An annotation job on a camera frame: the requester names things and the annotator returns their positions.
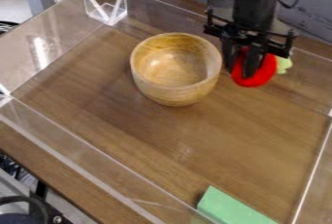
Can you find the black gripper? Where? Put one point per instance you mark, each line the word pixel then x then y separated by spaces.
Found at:
pixel 273 37

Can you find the red plush fruit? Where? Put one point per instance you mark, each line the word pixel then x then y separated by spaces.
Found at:
pixel 274 65

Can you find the light wooden bowl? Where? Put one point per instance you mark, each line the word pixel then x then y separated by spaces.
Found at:
pixel 175 68

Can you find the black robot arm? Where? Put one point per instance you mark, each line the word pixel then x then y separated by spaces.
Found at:
pixel 256 13

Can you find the green foam block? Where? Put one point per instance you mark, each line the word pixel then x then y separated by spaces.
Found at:
pixel 227 211

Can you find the clear acrylic enclosure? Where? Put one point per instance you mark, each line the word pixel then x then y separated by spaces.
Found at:
pixel 134 161

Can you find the black table bracket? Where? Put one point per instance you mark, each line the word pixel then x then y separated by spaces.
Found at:
pixel 55 216

